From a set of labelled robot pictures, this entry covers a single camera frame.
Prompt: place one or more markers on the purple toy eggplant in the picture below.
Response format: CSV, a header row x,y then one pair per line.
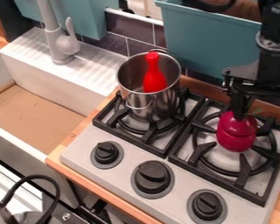
x,y
236,134

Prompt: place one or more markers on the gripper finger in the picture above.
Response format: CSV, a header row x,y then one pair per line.
x,y
236,103
248,106

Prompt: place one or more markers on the red toy bottle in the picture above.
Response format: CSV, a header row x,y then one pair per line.
x,y
154,78

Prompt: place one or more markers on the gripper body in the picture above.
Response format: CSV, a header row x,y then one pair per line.
x,y
259,83

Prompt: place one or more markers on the toy stove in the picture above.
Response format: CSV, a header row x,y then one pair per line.
x,y
173,186

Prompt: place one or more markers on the silver pot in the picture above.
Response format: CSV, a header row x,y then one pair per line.
x,y
154,106

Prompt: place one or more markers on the tap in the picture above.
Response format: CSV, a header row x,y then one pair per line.
x,y
62,43

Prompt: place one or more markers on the teal plastic bin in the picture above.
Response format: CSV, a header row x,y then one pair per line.
x,y
87,17
208,43

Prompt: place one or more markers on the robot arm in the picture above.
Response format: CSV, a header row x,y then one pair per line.
x,y
274,43

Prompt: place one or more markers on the toy sink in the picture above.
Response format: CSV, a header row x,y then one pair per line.
x,y
64,78

